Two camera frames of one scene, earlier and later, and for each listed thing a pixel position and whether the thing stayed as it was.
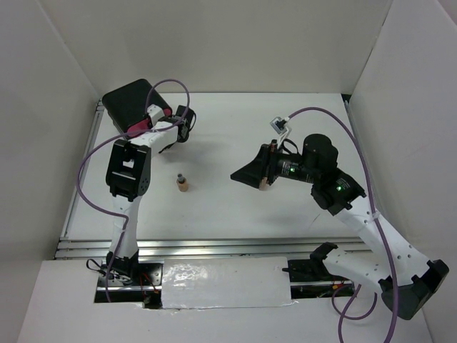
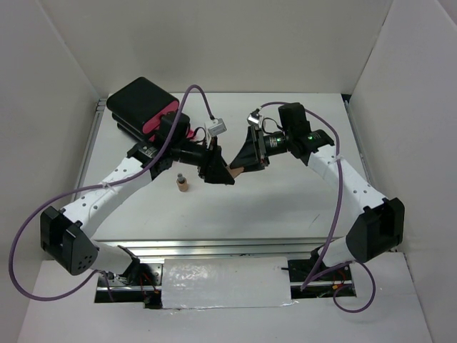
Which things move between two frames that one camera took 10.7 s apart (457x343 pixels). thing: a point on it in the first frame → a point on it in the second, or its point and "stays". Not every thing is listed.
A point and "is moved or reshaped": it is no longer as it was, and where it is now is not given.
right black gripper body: (278, 159) → (259, 136)
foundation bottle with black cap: (263, 185) is moved or reshaped
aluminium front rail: (260, 248) stays
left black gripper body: (185, 138) → (203, 169)
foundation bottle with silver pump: (182, 183) stays
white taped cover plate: (201, 283) stays
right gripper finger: (253, 172) → (248, 157)
